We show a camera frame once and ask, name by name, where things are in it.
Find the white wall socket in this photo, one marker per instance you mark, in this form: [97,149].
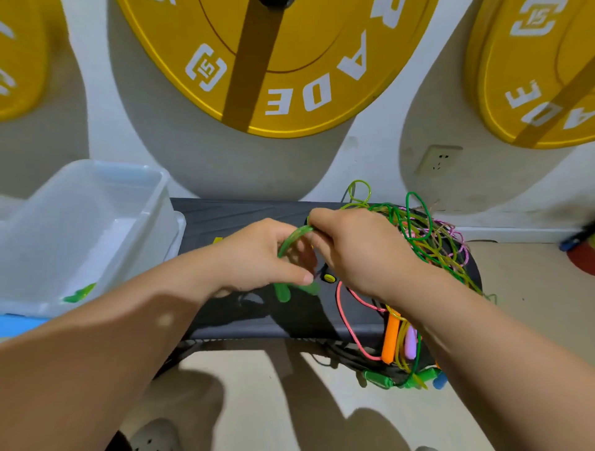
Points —
[439,160]

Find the black aerobic step platform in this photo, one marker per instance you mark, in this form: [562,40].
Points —
[242,316]

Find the person's right hand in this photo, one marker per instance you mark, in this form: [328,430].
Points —
[367,256]

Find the person's left grey shoe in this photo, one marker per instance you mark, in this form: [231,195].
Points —
[156,437]

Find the blue plastic piece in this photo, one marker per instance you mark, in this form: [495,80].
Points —
[19,325]

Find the person's right forearm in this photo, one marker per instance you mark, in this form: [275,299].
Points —
[521,381]

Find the translucent plastic lid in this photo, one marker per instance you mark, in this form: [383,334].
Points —
[178,232]

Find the large yellow weight plate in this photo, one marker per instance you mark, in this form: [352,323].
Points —
[307,56]

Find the red fire extinguisher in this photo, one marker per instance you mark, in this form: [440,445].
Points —
[581,256]

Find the clear plastic storage bin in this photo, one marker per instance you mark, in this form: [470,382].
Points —
[84,232]

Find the person's left hand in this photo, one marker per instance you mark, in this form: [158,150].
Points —
[251,260]

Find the person's left forearm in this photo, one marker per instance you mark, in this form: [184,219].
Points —
[93,362]

